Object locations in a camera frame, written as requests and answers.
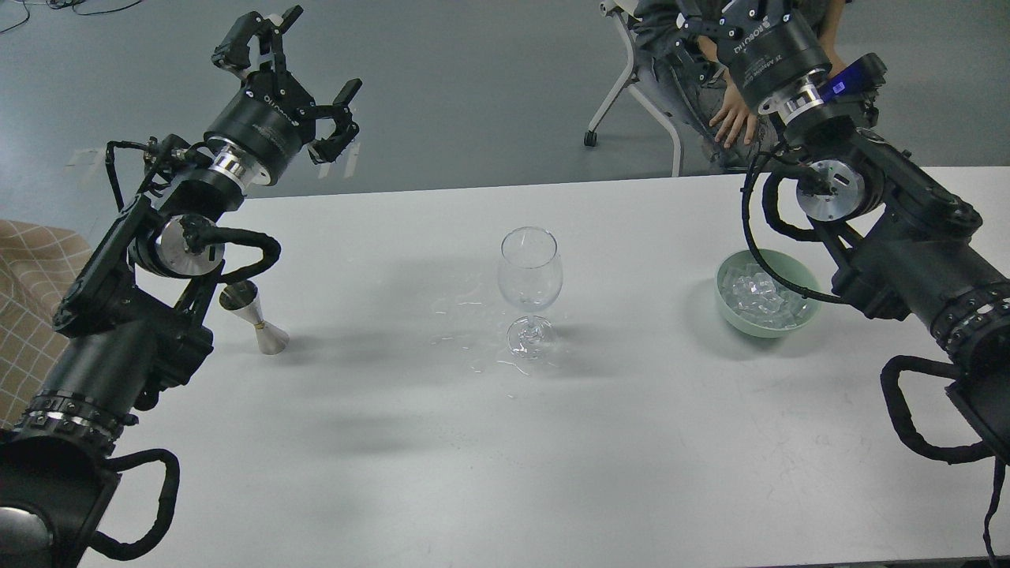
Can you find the green bowl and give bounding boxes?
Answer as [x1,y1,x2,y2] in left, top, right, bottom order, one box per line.
[714,249,821,339]

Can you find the seated person in grey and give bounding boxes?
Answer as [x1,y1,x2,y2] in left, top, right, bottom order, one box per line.
[633,0,853,173]

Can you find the clear wine glass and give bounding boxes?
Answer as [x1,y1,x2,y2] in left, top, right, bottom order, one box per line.
[497,226,563,361]

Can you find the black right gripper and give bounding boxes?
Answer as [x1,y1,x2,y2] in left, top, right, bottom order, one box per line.
[674,1,831,116]

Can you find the white office chair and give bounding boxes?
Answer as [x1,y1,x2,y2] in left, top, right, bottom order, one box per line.
[583,1,684,178]

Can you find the beige checked cloth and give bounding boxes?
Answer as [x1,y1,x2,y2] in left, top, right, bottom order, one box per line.
[1,219,91,429]

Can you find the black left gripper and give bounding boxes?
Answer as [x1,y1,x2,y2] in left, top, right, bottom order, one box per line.
[204,6,363,186]

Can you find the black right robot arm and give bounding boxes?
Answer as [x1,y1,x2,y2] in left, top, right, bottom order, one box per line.
[672,1,1009,520]

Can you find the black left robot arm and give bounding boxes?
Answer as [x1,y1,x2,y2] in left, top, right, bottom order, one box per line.
[2,5,363,567]

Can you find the clear ice cubes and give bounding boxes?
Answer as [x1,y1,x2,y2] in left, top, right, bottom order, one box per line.
[718,263,815,330]

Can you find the black floor cables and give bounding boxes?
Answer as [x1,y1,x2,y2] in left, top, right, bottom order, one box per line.
[0,0,144,35]

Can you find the steel cocktail jigger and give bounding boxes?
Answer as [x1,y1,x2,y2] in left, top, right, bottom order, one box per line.
[218,280,290,355]

